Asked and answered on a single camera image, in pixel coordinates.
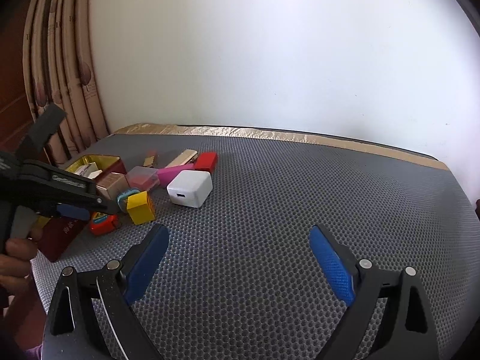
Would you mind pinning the gold fabric table edge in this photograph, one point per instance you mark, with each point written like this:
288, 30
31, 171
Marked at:
276, 135

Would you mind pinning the blue patterned oval case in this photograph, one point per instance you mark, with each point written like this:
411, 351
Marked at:
122, 198

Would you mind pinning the yellow cube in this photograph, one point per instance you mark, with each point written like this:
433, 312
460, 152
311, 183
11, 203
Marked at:
140, 208

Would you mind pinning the person's left hand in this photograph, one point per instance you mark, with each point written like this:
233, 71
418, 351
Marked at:
15, 264

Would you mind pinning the red rectangular block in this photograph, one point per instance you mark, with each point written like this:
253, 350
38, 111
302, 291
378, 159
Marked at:
206, 162

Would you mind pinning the gold and red lipstick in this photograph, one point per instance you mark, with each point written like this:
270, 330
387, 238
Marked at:
150, 159

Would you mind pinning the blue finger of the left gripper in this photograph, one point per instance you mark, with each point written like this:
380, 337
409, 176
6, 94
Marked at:
73, 212

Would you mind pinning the magenta rectangular block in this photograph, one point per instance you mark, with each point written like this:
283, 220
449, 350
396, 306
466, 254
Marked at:
167, 174

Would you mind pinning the grey honeycomb table mat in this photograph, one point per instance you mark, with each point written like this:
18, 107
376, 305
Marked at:
239, 279

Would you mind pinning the red tape measure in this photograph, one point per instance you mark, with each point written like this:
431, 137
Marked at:
101, 223

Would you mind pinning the brown wooden door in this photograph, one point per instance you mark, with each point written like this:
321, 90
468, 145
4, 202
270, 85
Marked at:
16, 116

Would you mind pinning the white charger cube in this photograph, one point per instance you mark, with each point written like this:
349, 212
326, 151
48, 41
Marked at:
190, 188

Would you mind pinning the clear plastic card box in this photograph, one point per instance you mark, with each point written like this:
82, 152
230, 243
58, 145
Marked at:
89, 170

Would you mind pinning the gold rectangular lighter case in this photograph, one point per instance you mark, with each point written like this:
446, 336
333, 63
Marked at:
185, 157

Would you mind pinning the gold cardboard box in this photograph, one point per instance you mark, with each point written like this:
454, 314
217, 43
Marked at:
112, 185

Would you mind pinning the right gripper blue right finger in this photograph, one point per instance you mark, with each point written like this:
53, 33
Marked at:
336, 261

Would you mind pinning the clear box with red insert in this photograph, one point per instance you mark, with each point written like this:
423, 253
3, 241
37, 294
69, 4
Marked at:
143, 178

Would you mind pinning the red and gold tin box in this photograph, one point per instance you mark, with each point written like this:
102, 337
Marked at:
59, 186

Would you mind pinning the beige patterned curtain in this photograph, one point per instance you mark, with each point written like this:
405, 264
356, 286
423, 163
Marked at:
58, 69

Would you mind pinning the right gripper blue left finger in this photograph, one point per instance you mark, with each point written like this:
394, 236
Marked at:
142, 260

